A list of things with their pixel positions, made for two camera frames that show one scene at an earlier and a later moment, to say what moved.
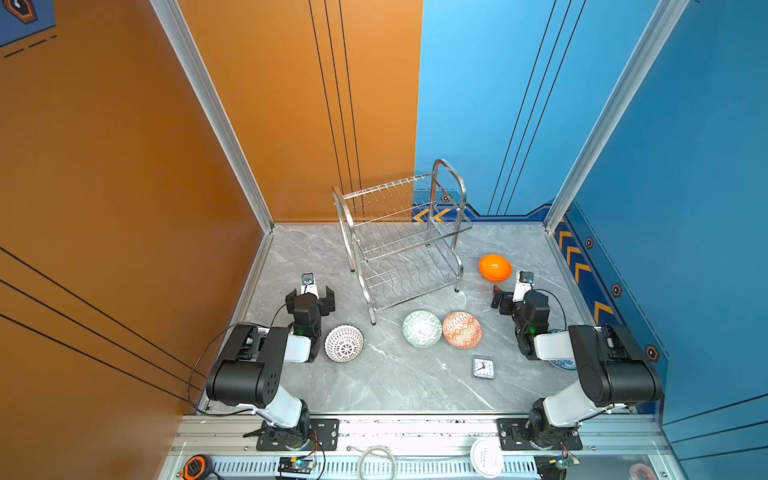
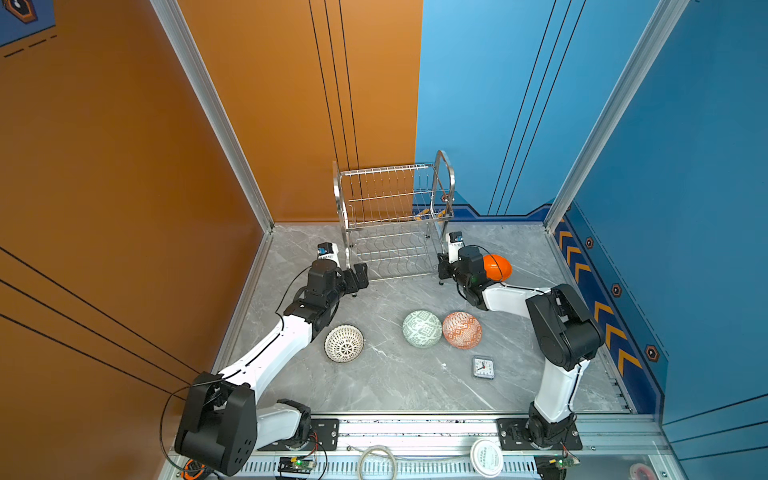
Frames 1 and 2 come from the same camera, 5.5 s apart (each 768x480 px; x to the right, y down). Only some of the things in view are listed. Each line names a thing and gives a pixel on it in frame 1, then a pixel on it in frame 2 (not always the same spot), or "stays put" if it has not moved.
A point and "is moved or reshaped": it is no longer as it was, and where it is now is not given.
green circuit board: x=295 y=465 stays put
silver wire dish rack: x=404 y=239 is moved or reshaped
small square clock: x=483 y=367 stays put
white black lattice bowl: x=343 y=343 stays put
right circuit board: x=568 y=461 stays put
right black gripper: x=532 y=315 -> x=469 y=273
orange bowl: x=494 y=268 stays put
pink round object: x=641 y=471 stays put
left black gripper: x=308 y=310 -> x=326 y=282
